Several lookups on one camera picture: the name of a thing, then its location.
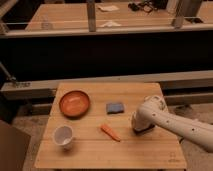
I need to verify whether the white crumpled paper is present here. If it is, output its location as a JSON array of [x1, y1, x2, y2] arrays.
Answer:
[[100, 21, 122, 27]]

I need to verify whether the black eraser block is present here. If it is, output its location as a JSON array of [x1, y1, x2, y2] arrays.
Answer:
[[133, 124, 155, 135]]

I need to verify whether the blue sponge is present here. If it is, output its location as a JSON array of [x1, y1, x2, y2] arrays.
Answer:
[[106, 102, 124, 114]]

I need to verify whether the orange carrot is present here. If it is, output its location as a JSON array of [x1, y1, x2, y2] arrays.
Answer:
[[101, 124, 121, 142]]

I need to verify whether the white paper sheet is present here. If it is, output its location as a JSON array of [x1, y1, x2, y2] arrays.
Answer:
[[98, 5, 119, 12]]

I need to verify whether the white paper cup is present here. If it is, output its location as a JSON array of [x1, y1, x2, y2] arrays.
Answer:
[[52, 125, 74, 150]]

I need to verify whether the metal rail beam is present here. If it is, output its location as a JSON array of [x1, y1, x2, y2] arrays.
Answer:
[[0, 70, 213, 101]]

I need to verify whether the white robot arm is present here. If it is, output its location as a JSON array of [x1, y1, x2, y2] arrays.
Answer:
[[132, 95, 213, 153]]

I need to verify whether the brown cardboard box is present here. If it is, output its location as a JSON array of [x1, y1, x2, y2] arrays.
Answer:
[[0, 120, 31, 171]]

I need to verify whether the orange wooden bowl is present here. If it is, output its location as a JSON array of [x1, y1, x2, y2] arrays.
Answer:
[[59, 90, 90, 118]]

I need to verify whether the black cables bundle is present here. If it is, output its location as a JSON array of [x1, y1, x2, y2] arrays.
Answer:
[[127, 0, 159, 14]]

